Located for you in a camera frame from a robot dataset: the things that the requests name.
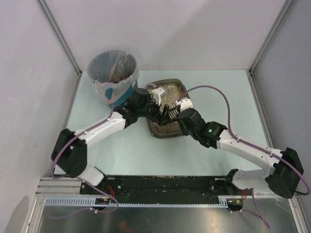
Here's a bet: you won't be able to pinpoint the black litter scoop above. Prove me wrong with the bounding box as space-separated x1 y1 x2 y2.
169 107 180 119

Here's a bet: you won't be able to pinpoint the brown litter box tray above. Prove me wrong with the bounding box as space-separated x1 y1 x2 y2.
146 79 187 138

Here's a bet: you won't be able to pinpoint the clear plastic bin liner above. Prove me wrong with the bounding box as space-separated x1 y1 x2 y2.
87 50 139 105

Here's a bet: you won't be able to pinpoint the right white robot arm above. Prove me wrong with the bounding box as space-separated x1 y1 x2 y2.
177 108 304 199

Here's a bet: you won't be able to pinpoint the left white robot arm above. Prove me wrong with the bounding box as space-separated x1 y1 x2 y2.
51 87 169 186

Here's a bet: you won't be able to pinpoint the cat litter pellets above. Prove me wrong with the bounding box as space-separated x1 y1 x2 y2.
147 84 183 112

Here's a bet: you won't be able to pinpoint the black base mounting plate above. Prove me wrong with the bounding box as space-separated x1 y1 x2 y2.
80 175 251 204

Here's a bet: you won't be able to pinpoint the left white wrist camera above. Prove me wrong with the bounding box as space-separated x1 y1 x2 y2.
151 87 167 106

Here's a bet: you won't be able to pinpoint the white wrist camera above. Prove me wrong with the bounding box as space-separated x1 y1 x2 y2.
151 87 167 106
175 97 193 112

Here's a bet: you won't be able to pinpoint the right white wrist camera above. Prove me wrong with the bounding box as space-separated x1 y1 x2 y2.
175 97 193 112

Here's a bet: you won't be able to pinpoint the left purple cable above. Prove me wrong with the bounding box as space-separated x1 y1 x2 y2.
46 106 120 219

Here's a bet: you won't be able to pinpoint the purple cable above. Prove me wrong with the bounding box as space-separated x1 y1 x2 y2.
46 106 120 219
177 84 311 229

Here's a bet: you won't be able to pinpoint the grey slotted cable duct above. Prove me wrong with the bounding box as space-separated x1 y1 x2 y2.
44 197 244 208

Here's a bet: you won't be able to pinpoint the aluminium frame rail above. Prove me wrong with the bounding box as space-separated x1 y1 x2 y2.
251 178 298 197

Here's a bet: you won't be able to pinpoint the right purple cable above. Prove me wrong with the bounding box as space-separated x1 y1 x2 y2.
177 84 311 229

